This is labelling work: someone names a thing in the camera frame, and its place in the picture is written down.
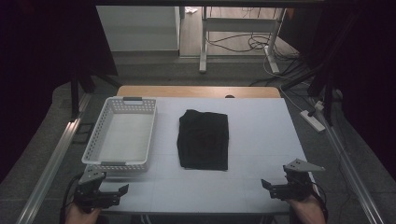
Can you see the black flat floor plate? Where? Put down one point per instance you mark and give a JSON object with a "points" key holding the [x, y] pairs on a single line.
{"points": [[83, 132]]}

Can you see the black garment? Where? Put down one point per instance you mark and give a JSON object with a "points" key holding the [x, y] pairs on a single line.
{"points": [[204, 140]]}

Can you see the white perforated plastic basket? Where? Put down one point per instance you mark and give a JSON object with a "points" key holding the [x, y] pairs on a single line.
{"points": [[124, 137]]}

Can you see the black metal stand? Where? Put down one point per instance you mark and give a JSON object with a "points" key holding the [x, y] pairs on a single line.
{"points": [[74, 96], [327, 93]]}

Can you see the person's left hand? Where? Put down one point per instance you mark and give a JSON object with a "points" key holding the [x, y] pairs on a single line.
{"points": [[77, 217]]}

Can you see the aluminium rail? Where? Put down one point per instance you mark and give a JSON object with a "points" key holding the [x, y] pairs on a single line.
{"points": [[53, 161], [348, 174]]}

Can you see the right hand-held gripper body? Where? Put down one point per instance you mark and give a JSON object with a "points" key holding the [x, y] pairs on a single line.
{"points": [[294, 189]]}

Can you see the crumpled white paper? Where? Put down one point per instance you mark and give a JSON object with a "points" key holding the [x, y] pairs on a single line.
{"points": [[190, 10]]}

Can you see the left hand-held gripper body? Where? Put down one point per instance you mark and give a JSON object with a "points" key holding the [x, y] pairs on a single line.
{"points": [[93, 197]]}

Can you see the white table mat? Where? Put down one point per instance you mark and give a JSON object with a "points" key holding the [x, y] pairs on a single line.
{"points": [[264, 133]]}

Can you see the white desk frame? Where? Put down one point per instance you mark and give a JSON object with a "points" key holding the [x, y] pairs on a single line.
{"points": [[239, 24]]}

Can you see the white cabinet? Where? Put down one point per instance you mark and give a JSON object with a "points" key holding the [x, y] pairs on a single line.
{"points": [[140, 28]]}

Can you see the white plug adapter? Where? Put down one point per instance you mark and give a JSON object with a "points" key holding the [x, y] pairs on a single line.
{"points": [[319, 105]]}

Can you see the white power strip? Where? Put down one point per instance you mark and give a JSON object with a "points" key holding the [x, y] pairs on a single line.
{"points": [[313, 121]]}

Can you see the black curtain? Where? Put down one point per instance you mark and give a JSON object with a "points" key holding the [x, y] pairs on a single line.
{"points": [[364, 62], [46, 46]]}

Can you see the person's right hand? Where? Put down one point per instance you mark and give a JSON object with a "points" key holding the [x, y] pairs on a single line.
{"points": [[308, 213]]}

